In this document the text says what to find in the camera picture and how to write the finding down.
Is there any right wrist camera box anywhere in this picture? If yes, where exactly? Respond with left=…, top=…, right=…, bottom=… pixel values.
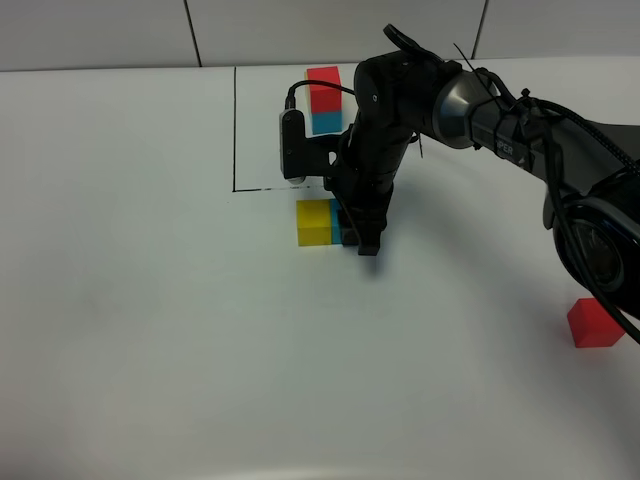
left=279, top=108, right=344, bottom=185

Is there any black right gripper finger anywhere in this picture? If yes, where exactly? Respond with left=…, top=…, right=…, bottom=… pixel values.
left=337, top=209, right=359, bottom=247
left=357, top=225, right=382, bottom=256

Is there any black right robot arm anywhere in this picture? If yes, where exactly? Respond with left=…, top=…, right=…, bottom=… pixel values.
left=325, top=26, right=639, bottom=338

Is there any blue template block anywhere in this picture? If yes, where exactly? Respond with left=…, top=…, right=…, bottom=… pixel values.
left=311, top=110, right=343, bottom=135

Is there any red template block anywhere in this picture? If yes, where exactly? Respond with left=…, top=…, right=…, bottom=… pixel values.
left=307, top=66, right=342, bottom=113

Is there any black right camera cable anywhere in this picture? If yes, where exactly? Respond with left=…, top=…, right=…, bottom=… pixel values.
left=283, top=81, right=357, bottom=112

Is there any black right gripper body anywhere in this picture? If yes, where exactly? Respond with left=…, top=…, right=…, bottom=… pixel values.
left=323, top=119, right=411, bottom=235

